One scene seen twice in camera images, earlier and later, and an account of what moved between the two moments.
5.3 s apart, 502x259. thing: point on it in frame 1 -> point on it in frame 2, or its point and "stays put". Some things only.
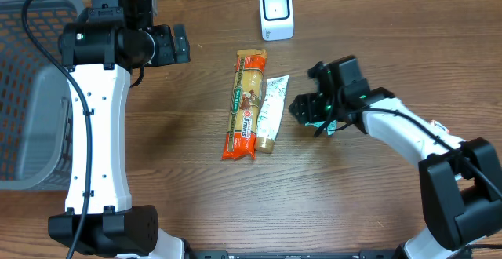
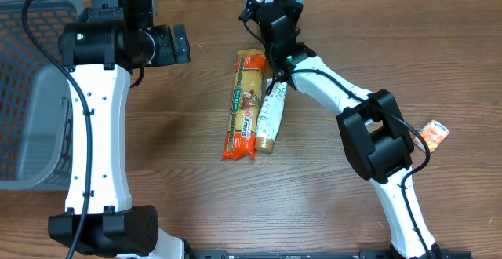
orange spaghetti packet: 245,105 stays put
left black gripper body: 162,54 stays put
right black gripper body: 312,110 -> 288,15
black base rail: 226,254 stays put
